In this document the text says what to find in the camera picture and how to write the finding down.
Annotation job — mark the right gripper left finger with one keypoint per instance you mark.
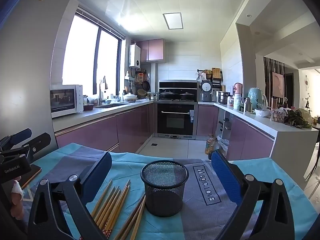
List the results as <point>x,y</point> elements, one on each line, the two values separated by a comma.
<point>46,219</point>

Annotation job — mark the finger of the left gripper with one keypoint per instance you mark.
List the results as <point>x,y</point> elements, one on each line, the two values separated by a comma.
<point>37,143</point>
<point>12,140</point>

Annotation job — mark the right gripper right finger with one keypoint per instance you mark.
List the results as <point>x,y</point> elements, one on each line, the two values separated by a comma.
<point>275,220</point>

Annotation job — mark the bamboo chopstick two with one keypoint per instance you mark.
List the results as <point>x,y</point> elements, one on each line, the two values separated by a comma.
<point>103,209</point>

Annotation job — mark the bamboo chopstick three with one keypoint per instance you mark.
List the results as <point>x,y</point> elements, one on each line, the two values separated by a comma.
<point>108,209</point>

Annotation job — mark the bamboo chopstick four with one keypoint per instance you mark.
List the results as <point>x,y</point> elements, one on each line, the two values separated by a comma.
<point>112,211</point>

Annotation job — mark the bamboo chopstick six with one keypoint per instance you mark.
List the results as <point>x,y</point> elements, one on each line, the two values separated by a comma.
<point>129,220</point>

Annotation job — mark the bamboo chopstick one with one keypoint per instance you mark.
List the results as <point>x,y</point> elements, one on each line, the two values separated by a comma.
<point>98,204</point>

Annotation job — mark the bamboo chopstick five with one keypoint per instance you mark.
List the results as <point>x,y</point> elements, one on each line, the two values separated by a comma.
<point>116,211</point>

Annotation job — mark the bamboo chopstick seven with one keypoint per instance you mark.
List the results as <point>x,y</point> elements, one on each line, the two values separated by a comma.
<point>130,227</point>

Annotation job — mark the bamboo chopstick eight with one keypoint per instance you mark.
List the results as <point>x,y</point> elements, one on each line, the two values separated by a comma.
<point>138,219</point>

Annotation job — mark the kitchen faucet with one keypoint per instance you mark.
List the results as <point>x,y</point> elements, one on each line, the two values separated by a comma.
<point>102,89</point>

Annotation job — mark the left hand with bandage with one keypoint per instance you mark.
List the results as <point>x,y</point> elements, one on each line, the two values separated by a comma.
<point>17,210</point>

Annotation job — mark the smartphone with orange edge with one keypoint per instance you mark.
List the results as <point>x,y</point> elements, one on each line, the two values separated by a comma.
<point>29,176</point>

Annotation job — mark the white microwave oven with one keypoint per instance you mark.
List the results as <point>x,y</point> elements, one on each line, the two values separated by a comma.
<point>66,100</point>

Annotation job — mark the teal grey tablecloth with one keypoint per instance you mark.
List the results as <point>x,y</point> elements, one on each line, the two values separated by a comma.
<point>206,206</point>

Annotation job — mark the cooking oil bottle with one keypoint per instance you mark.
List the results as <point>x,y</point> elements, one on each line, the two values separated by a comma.
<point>210,144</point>

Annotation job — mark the leafy green vegetables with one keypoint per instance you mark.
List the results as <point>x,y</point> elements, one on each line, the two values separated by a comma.
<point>298,118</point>

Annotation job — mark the black mesh cup holder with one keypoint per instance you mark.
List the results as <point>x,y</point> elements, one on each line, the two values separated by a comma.
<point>164,182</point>

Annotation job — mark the mint green air fryer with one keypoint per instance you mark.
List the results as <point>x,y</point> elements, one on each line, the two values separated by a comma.
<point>257,98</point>

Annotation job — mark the white water heater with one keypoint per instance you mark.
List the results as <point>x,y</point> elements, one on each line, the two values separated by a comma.
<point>134,56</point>

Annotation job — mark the steel stock pot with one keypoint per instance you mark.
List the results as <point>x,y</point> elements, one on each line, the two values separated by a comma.
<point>222,97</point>

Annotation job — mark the pink thermos jug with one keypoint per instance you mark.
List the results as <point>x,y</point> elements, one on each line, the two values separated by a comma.
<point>238,91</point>

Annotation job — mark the black built-in oven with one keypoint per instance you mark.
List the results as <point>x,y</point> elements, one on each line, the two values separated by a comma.
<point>176,109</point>

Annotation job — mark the pink upper cabinet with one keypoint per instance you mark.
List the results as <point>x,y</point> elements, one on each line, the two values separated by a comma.
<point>152,50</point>

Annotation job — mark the white rice cooker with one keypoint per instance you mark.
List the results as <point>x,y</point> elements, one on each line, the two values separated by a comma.
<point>206,91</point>

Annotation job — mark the ceiling light panel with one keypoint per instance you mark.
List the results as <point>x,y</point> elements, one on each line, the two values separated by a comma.
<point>173,20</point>

